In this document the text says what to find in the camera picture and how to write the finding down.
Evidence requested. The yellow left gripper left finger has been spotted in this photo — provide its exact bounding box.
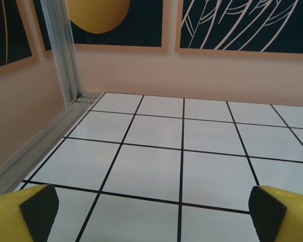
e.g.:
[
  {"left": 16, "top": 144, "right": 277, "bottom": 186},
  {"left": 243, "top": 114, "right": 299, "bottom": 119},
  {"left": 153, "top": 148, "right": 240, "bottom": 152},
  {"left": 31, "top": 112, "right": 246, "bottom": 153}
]
[{"left": 0, "top": 184, "right": 60, "bottom": 242}]

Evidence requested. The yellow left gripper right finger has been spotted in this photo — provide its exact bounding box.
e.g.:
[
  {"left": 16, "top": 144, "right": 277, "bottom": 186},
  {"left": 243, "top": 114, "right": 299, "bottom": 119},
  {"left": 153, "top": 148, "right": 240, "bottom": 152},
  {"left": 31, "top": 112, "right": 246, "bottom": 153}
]
[{"left": 248, "top": 185, "right": 303, "bottom": 242}]

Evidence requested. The pink disc gold lines panel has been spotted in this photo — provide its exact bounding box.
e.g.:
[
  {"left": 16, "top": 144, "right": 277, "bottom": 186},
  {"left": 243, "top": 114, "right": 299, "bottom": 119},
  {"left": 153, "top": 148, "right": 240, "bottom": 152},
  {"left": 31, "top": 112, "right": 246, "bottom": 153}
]
[{"left": 0, "top": 0, "right": 40, "bottom": 79}]

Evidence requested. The aluminium side rail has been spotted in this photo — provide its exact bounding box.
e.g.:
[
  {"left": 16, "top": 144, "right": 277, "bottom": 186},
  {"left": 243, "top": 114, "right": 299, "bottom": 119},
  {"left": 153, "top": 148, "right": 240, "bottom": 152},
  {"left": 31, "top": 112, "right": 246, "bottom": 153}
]
[{"left": 0, "top": 94, "right": 104, "bottom": 196}]

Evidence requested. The aluminium frame post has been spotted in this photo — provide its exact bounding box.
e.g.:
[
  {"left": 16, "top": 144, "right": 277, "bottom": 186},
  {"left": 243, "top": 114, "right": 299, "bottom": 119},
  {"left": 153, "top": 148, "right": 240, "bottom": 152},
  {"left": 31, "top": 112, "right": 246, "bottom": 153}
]
[{"left": 39, "top": 0, "right": 83, "bottom": 104}]

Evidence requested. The orange disc leaf wall panel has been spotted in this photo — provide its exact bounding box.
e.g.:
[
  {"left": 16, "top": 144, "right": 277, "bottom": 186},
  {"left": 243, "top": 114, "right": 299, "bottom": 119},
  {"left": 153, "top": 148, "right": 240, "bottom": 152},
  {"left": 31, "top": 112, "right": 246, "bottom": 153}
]
[{"left": 174, "top": 0, "right": 303, "bottom": 61}]

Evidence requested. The gold oval wall panel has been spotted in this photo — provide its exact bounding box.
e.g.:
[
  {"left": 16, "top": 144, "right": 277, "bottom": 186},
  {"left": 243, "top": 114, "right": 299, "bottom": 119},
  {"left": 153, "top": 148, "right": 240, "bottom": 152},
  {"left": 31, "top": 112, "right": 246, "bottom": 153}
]
[{"left": 31, "top": 0, "right": 170, "bottom": 58}]

